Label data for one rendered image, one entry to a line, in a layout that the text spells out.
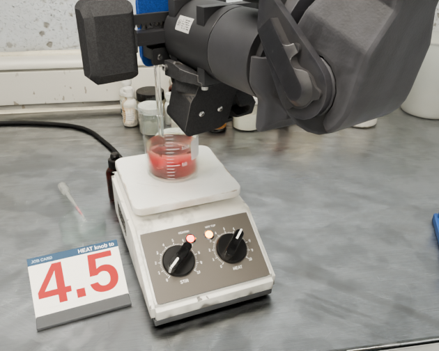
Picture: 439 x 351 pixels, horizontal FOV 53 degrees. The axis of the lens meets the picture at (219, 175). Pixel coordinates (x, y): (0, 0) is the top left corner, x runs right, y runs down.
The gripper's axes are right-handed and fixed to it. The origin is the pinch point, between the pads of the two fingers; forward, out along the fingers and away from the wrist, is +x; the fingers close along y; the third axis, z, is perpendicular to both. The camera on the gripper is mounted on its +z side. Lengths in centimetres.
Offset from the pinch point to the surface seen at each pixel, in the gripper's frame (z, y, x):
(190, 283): 22.1, -4.1, -10.9
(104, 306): 25.3, -11.1, -6.0
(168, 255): 20.2, -4.9, -8.2
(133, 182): 16.8, -3.8, 1.2
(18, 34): 11, -2, 55
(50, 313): 25.2, -15.8, -3.8
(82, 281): 23.8, -12.1, -3.0
